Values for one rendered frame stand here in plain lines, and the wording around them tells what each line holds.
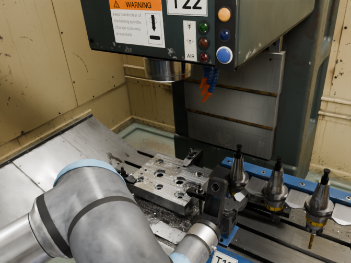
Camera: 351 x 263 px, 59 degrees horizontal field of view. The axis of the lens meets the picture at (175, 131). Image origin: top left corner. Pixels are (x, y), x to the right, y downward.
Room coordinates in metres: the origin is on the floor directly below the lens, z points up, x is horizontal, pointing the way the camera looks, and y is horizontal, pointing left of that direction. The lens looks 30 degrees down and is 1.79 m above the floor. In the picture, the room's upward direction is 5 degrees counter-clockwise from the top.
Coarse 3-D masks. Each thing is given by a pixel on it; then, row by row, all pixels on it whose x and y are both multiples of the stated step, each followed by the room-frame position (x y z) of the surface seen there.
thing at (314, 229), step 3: (306, 222) 0.58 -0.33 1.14; (306, 225) 0.57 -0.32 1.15; (309, 225) 0.56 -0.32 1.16; (306, 228) 0.57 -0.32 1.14; (309, 228) 0.56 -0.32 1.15; (312, 228) 0.55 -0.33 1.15; (315, 228) 0.55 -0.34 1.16; (318, 228) 0.55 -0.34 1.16; (321, 228) 0.55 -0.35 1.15; (309, 231) 0.55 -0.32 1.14; (312, 231) 0.55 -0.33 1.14; (315, 231) 0.55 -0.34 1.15; (318, 231) 0.55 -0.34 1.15; (321, 231) 0.55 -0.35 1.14; (315, 234) 0.55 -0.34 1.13
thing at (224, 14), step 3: (222, 9) 0.63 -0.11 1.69; (225, 9) 0.63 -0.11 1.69; (219, 12) 0.63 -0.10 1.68; (222, 12) 0.63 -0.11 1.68; (225, 12) 0.63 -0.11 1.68; (228, 12) 0.62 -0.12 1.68; (219, 15) 0.63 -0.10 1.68; (222, 15) 0.63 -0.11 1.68; (225, 15) 0.63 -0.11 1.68; (228, 15) 0.62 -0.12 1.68; (219, 18) 0.63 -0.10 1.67; (222, 18) 0.63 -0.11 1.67; (225, 18) 0.63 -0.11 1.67; (228, 18) 0.62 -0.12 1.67
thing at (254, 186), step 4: (252, 176) 0.70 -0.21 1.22; (252, 180) 0.68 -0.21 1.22; (256, 180) 0.68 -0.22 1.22; (260, 180) 0.68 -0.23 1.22; (264, 180) 0.68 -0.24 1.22; (248, 184) 0.67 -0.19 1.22; (252, 184) 0.67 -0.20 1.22; (256, 184) 0.67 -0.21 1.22; (260, 184) 0.66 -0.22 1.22; (264, 184) 0.66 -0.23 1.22; (244, 188) 0.65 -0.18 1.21; (248, 188) 0.65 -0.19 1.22; (252, 188) 0.65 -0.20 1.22; (256, 188) 0.65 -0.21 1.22; (260, 188) 0.65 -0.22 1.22; (248, 192) 0.64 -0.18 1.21; (252, 192) 0.64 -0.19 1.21; (256, 192) 0.63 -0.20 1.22; (260, 192) 0.63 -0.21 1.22
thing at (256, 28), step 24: (96, 0) 0.84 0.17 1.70; (240, 0) 0.63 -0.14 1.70; (264, 0) 0.72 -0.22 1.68; (288, 0) 0.87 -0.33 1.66; (312, 0) 1.11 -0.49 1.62; (96, 24) 0.85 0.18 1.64; (168, 24) 0.72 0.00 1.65; (240, 24) 0.63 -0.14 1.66; (264, 24) 0.73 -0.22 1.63; (288, 24) 0.90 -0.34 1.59; (96, 48) 0.86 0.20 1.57; (120, 48) 0.81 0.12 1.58; (144, 48) 0.76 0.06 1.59; (168, 48) 0.72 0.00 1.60; (240, 48) 0.63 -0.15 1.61; (264, 48) 0.76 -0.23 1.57
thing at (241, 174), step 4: (236, 160) 0.69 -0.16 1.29; (240, 160) 0.68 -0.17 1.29; (232, 164) 0.69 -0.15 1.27; (236, 164) 0.68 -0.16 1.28; (240, 164) 0.68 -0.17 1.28; (232, 168) 0.69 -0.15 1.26; (236, 168) 0.68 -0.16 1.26; (240, 168) 0.68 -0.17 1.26; (244, 168) 0.69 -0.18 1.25; (232, 172) 0.69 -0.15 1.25; (236, 172) 0.68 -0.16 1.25; (240, 172) 0.68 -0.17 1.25; (244, 172) 0.69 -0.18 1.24; (232, 176) 0.68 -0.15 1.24; (236, 176) 0.68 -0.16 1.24; (240, 176) 0.68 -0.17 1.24; (244, 176) 0.68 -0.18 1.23; (236, 180) 0.68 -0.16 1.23; (240, 180) 0.67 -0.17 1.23
